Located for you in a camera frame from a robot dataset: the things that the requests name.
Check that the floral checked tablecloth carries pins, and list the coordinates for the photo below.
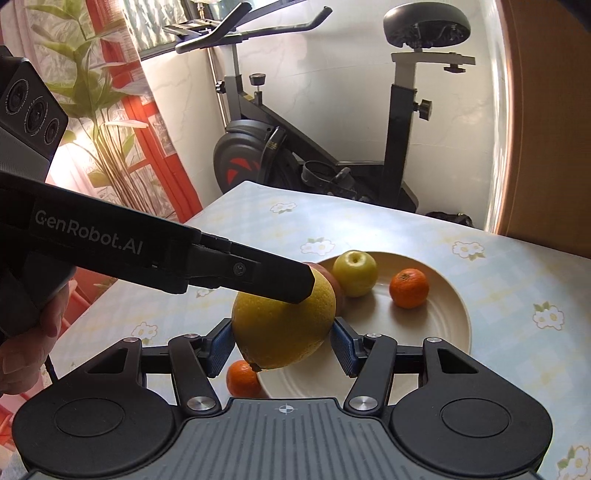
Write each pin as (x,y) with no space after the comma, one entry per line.
(529,306)

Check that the person's left hand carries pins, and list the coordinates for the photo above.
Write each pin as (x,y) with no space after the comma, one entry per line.
(22,356)

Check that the cream round plate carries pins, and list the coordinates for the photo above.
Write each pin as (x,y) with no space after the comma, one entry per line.
(443,315)

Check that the small orange mandarin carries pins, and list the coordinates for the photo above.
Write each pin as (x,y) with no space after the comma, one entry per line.
(409,288)

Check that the green apple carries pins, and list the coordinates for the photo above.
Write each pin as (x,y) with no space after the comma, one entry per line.
(357,273)

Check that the wooden headboard panel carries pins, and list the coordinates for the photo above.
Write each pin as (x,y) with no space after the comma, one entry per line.
(546,191)

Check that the red patterned curtain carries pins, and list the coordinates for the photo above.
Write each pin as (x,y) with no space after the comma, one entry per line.
(116,146)

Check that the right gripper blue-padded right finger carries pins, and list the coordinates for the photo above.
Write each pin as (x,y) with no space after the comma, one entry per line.
(370,361)

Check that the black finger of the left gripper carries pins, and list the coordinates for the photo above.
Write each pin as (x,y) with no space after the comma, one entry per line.
(272,276)

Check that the large yellow orange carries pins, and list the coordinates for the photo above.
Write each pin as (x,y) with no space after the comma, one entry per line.
(272,334)

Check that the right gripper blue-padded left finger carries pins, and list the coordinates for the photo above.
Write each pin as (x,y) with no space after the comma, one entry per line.
(194,361)

